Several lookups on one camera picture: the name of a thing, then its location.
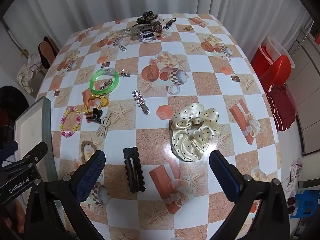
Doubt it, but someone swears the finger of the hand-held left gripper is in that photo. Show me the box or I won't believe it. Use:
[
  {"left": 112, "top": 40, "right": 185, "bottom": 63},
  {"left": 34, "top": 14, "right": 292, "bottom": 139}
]
[
  {"left": 0, "top": 141, "right": 48, "bottom": 201},
  {"left": 0, "top": 142, "right": 18, "bottom": 162}
]

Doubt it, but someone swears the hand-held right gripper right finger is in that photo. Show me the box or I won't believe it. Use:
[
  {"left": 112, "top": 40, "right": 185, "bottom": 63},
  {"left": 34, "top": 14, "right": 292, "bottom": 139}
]
[{"left": 209, "top": 150, "right": 292, "bottom": 240}]

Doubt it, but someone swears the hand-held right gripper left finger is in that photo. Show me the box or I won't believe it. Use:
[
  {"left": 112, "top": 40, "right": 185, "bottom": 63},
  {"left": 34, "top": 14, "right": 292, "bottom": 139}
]
[{"left": 24, "top": 150, "right": 106, "bottom": 240}]

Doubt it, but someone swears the white jewelry box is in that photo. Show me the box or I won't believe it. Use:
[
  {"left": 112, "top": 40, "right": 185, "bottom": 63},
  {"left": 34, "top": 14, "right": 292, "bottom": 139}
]
[{"left": 14, "top": 96, "right": 60, "bottom": 205}]

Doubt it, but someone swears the cream polka dot scrunchie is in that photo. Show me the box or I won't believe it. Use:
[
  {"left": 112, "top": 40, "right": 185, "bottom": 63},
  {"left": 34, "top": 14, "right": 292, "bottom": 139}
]
[{"left": 171, "top": 102, "right": 222, "bottom": 162}]

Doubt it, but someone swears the pink yellow bead bracelet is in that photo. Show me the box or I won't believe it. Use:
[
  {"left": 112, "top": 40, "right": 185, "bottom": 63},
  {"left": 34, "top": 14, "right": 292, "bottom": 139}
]
[{"left": 59, "top": 106, "right": 82, "bottom": 139}]

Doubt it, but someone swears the small metal clasp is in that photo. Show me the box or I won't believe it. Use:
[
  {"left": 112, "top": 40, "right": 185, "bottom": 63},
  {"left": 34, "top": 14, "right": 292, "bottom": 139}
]
[{"left": 96, "top": 110, "right": 113, "bottom": 137}]

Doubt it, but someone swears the yellow beaded hair tie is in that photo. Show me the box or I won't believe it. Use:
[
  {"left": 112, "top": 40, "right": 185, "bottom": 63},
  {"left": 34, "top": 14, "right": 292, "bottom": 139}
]
[{"left": 82, "top": 92, "right": 110, "bottom": 113}]

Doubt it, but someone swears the silver rhinestone hair clip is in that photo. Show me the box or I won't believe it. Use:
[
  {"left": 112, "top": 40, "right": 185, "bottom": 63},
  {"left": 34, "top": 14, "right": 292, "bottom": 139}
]
[{"left": 131, "top": 89, "right": 151, "bottom": 115}]

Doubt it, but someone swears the green translucent bangle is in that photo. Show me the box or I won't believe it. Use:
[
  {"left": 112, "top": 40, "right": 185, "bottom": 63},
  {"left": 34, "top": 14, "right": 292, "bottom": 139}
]
[{"left": 89, "top": 68, "right": 120, "bottom": 96}]

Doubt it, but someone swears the black rectangular hair clip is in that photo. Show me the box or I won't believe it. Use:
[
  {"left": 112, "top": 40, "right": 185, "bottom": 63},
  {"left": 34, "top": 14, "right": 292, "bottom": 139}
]
[{"left": 122, "top": 147, "right": 146, "bottom": 193}]

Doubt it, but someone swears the small black claw clip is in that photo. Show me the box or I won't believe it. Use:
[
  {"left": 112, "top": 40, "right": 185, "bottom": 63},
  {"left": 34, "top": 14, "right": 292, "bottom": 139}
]
[{"left": 86, "top": 107, "right": 103, "bottom": 123}]

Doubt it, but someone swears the cream cloth bag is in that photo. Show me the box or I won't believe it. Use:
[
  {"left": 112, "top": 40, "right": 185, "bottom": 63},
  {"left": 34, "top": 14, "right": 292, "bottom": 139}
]
[{"left": 16, "top": 53, "right": 43, "bottom": 95}]

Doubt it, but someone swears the blue plastic stool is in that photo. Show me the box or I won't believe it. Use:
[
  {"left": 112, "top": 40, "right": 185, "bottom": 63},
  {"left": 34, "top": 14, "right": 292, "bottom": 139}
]
[{"left": 291, "top": 189, "right": 320, "bottom": 218}]

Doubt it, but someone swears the dark red cloth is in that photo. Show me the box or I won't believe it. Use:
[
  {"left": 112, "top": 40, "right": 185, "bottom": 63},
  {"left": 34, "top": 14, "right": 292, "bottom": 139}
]
[{"left": 265, "top": 84, "right": 298, "bottom": 132}]

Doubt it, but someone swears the red plastic stool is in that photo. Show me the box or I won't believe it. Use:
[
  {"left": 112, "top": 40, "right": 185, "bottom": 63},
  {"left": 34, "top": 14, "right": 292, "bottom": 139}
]
[{"left": 251, "top": 44, "right": 292, "bottom": 87}]

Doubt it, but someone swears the white plastic container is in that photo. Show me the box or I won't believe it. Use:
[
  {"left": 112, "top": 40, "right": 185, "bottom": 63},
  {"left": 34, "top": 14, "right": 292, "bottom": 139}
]
[{"left": 261, "top": 36, "right": 297, "bottom": 68}]

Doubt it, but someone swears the grey cabinet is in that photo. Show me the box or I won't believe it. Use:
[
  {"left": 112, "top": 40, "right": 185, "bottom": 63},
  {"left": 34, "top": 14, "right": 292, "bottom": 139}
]
[{"left": 285, "top": 17, "right": 320, "bottom": 155}]

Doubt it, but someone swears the clear claw hair clip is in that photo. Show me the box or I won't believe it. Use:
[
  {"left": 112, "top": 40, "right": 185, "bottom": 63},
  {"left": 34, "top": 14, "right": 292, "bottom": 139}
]
[{"left": 118, "top": 26, "right": 142, "bottom": 40}]

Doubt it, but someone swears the black metal hair clip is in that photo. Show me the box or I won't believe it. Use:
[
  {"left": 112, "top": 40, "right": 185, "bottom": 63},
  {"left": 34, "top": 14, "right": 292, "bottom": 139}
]
[{"left": 162, "top": 18, "right": 177, "bottom": 29}]

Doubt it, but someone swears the white curtain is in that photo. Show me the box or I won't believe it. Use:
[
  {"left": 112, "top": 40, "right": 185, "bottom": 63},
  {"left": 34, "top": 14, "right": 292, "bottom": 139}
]
[{"left": 2, "top": 0, "right": 314, "bottom": 53}]

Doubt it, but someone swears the braided beige hair tie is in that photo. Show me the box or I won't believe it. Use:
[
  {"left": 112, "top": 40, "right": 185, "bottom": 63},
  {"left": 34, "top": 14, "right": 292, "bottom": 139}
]
[{"left": 80, "top": 141, "right": 98, "bottom": 166}]

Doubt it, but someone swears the silver chain keychain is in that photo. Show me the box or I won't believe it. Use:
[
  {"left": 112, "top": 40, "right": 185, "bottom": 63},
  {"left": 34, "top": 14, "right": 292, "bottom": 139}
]
[{"left": 109, "top": 38, "right": 130, "bottom": 52}]

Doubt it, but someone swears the purple hair tie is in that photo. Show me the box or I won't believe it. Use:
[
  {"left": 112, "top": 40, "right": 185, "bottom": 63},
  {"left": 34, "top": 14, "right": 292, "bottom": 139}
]
[{"left": 139, "top": 31, "right": 157, "bottom": 42}]

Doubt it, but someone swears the brown spiral hair tie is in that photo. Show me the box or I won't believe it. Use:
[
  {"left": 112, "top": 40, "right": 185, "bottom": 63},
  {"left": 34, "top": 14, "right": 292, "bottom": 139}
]
[{"left": 150, "top": 21, "right": 163, "bottom": 33}]

